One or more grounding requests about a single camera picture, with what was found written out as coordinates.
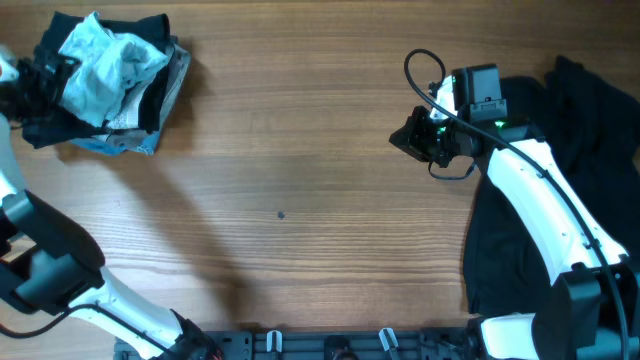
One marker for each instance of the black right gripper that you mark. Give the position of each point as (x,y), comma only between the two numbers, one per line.
(409,135)

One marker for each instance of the folded blue garment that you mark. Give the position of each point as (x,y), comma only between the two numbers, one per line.
(137,141)

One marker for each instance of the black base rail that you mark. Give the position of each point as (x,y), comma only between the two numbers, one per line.
(423,344)

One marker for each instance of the white clip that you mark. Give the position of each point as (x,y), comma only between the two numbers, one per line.
(388,339)
(274,341)

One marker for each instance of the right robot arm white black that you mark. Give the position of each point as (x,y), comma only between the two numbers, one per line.
(592,311)

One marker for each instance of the light blue polo shirt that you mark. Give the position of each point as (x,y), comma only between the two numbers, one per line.
(110,65)

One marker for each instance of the black garment on right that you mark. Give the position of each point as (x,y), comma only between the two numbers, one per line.
(592,128)

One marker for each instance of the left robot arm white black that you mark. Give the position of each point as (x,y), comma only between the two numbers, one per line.
(49,263)

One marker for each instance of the white clip left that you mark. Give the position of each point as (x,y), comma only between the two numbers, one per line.
(274,341)

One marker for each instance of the folded black garment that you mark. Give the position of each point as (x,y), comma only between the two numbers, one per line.
(59,125)

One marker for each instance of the white clip right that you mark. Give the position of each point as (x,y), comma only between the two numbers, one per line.
(388,339)

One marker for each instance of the folded grey garment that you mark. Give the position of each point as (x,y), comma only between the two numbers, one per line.
(177,70)

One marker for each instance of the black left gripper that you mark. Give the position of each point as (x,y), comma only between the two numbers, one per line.
(51,83)

